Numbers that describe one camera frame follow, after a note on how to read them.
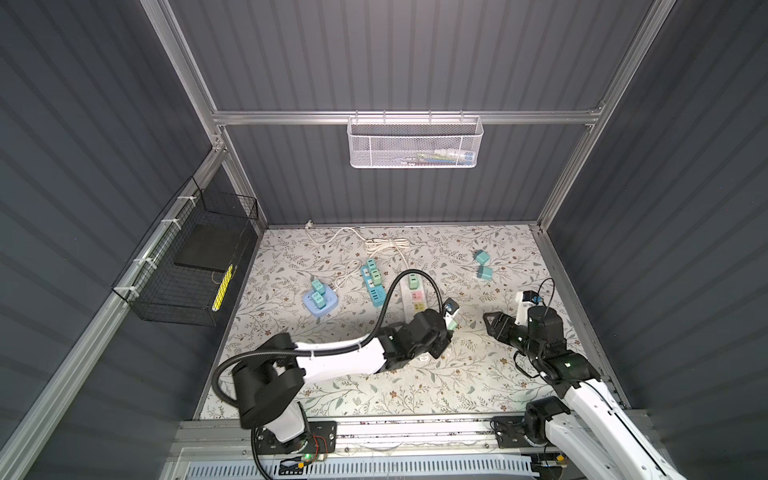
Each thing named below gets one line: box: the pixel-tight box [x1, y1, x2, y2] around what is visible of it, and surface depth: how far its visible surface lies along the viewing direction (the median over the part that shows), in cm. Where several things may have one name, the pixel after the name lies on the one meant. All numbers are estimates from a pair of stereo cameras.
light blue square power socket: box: [303, 284, 339, 316], surface depth 98 cm
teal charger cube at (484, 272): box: [477, 264, 493, 279], surface depth 107 cm
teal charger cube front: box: [312, 292, 326, 310], surface depth 93 cm
